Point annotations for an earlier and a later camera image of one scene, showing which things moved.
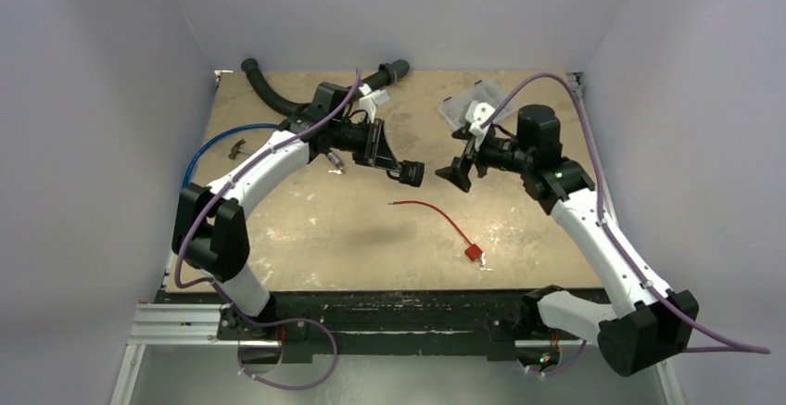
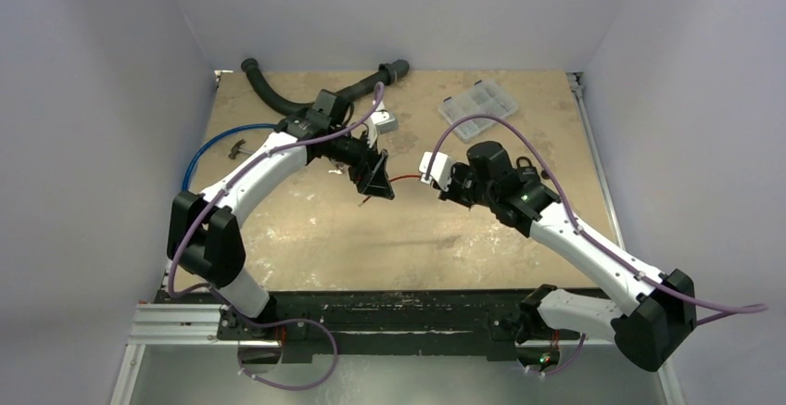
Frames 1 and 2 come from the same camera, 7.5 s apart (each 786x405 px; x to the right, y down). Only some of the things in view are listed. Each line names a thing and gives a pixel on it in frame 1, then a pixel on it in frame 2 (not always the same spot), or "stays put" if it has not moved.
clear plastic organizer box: (454, 108) stays put
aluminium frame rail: (172, 325) stays put
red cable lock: (473, 252) -> (400, 176)
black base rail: (372, 323) stays put
